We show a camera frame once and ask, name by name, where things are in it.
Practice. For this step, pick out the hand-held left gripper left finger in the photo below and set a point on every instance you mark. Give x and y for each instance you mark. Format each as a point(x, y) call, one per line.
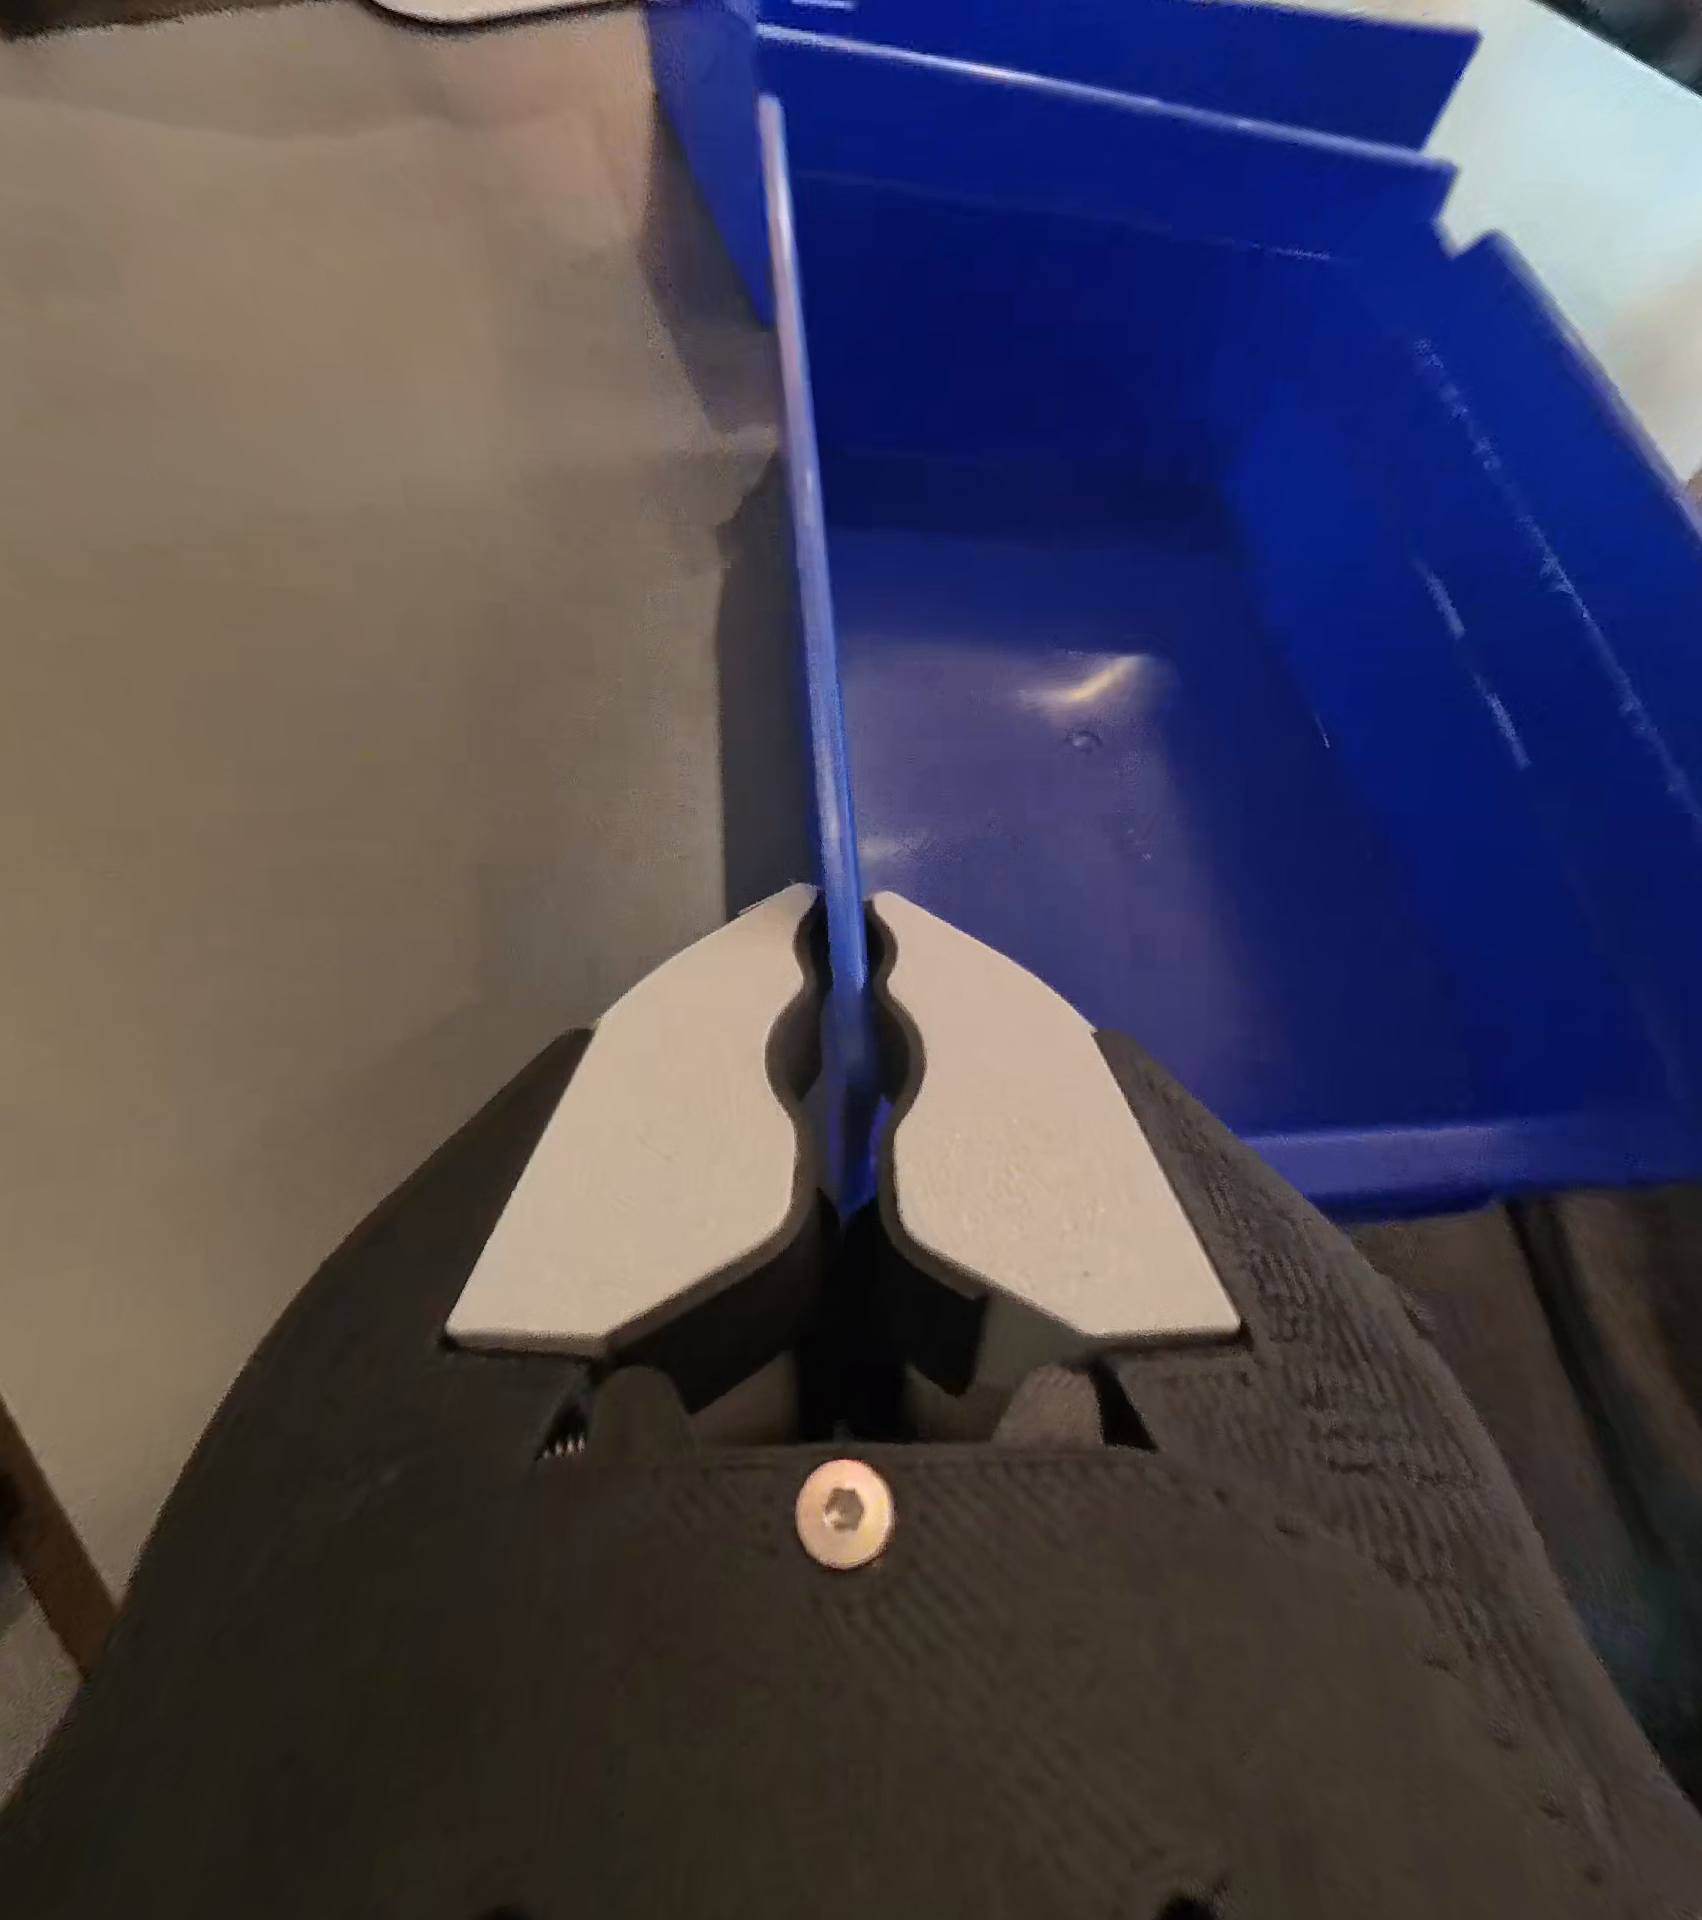
point(641, 1184)

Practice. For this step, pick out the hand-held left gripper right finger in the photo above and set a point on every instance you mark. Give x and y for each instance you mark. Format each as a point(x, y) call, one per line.
point(1046, 1184)

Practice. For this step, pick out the blue plastic bin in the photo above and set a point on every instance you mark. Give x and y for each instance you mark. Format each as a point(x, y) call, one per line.
point(700, 150)
point(1166, 825)

